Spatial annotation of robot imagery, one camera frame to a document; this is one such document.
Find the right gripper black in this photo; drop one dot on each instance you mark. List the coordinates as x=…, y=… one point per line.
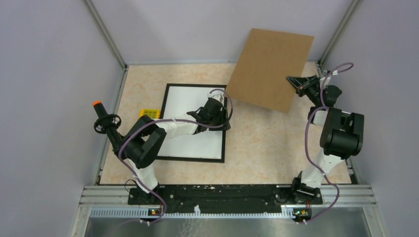
x=296, y=82

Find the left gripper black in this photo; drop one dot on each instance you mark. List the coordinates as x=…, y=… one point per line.
x=221, y=114

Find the black picture frame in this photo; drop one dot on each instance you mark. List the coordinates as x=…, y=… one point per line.
x=224, y=147

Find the brown frame backing board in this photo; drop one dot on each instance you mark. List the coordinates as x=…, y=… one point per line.
x=267, y=58

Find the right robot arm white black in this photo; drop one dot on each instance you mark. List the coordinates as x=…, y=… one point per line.
x=341, y=137

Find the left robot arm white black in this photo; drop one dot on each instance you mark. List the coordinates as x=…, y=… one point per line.
x=139, y=148

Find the yellow small tray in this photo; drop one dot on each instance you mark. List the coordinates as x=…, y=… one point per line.
x=151, y=113

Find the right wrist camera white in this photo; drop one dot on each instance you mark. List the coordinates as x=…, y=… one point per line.
x=328, y=75

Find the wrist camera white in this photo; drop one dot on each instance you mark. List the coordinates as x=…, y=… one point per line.
x=217, y=95
x=328, y=75

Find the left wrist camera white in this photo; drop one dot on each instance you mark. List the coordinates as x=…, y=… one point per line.
x=217, y=95

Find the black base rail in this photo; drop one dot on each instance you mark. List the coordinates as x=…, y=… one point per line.
x=222, y=199

